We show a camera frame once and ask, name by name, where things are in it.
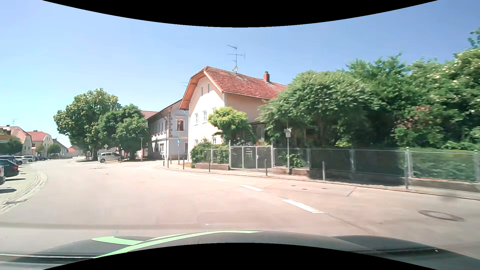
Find road markings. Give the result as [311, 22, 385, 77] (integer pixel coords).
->
[152, 167, 325, 215]

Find green hedge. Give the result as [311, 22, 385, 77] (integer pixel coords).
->
[409, 148, 480, 182]

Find small green tree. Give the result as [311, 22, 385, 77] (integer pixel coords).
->
[208, 106, 258, 146]

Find white and grey building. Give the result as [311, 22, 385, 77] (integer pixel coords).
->
[140, 99, 189, 161]

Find cream house with red roof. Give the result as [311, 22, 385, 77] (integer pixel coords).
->
[179, 45, 287, 161]

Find grey asphalt road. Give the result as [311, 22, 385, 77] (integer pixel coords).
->
[0, 158, 480, 259]

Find car's own bonnet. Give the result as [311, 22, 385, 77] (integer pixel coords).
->
[0, 230, 480, 270]

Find metal mesh fence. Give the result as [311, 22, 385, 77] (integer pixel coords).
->
[204, 141, 480, 190]

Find silver parked car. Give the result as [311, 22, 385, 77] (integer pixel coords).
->
[98, 152, 125, 163]

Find cobbled parking strip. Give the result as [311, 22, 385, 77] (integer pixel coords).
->
[0, 169, 48, 214]

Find row of dense green trees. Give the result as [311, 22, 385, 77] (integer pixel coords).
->
[258, 28, 480, 151]

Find large green tree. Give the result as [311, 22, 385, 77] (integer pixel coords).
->
[53, 88, 149, 160]

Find grey paved pavement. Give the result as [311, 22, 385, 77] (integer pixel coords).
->
[157, 162, 480, 201]

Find green bush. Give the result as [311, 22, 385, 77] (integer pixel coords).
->
[190, 138, 230, 169]

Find row of houses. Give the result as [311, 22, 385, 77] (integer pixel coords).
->
[0, 125, 85, 159]

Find row of grey bollards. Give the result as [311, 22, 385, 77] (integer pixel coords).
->
[162, 155, 326, 182]

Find row of parked cars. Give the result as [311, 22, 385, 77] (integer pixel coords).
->
[0, 155, 48, 186]

